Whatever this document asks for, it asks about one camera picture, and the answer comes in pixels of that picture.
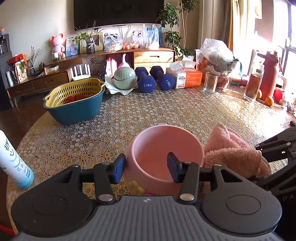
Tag black television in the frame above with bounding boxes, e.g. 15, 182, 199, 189
74, 0, 164, 30

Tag red water bottle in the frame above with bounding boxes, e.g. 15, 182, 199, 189
257, 51, 279, 101

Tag red strawberries in basket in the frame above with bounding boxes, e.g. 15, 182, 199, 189
65, 94, 86, 103

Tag green potted tree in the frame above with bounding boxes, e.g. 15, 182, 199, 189
156, 0, 199, 60

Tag orange white tissue box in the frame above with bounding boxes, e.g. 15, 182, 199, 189
166, 61, 203, 89

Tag tall glass with tea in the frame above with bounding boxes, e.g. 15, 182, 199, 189
243, 65, 264, 102

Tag wooden tv cabinet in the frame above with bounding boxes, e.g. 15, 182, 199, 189
6, 48, 176, 105

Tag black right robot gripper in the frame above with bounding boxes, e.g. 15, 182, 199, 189
255, 121, 295, 240

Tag small orange fruit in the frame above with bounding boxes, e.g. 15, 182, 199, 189
265, 96, 274, 107

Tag blue dumbbell left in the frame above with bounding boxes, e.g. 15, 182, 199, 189
135, 67, 157, 93

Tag blue dumbbell right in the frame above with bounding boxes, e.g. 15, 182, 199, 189
149, 66, 175, 90

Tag pink plush toy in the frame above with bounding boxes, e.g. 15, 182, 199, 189
50, 33, 65, 61

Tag gold picture frame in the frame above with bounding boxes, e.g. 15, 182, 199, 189
79, 32, 103, 54

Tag blue basin yellow strainer basket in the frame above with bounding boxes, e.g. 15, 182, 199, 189
43, 78, 105, 125

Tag pink ceramic cup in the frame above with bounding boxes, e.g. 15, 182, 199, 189
123, 125, 204, 197

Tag white cloth under pot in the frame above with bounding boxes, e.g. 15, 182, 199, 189
104, 74, 139, 96

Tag white plastic bag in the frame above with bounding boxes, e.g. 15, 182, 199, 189
201, 38, 239, 73

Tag green lidded ceramic pot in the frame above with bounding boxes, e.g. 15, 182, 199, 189
112, 67, 137, 90

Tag pink fluffy towel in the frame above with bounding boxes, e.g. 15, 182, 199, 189
203, 122, 272, 178

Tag blue dumbbell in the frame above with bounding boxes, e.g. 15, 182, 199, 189
149, 66, 175, 90
135, 67, 157, 93

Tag white blue spray bottle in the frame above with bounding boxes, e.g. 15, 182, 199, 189
0, 130, 34, 189

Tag patterned lace tablecloth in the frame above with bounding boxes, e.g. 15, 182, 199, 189
6, 84, 296, 235

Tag clear drinking glass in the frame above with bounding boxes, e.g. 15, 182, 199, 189
203, 72, 219, 93

